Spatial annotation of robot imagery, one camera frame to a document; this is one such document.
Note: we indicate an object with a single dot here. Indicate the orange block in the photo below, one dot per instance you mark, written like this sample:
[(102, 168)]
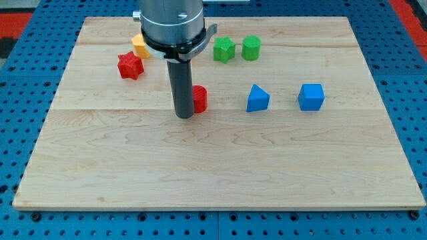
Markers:
[(139, 45)]

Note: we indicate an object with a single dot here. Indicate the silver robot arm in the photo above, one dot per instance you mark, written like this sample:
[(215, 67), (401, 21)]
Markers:
[(175, 31)]

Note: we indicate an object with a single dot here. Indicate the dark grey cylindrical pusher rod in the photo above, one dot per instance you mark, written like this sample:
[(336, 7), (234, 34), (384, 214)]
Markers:
[(181, 88)]

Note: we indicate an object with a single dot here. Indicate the blue cube block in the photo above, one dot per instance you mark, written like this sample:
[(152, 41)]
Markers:
[(311, 97)]

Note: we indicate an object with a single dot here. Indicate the light wooden board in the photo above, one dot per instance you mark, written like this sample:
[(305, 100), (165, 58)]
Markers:
[(113, 144)]

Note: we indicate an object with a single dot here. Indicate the blue triangular prism block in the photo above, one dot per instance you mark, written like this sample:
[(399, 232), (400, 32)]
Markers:
[(258, 99)]

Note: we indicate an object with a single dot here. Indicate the red cylinder block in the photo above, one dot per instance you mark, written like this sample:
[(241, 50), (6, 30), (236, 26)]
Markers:
[(199, 98)]

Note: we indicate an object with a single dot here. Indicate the green cylinder block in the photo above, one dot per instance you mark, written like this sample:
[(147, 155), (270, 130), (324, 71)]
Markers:
[(251, 47)]

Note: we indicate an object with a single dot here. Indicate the green star block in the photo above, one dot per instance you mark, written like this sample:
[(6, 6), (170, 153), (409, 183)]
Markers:
[(224, 49)]

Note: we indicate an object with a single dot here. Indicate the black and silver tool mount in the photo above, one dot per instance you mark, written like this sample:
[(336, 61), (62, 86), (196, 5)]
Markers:
[(183, 52)]

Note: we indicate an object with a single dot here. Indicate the red star block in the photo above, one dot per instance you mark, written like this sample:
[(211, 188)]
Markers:
[(130, 66)]

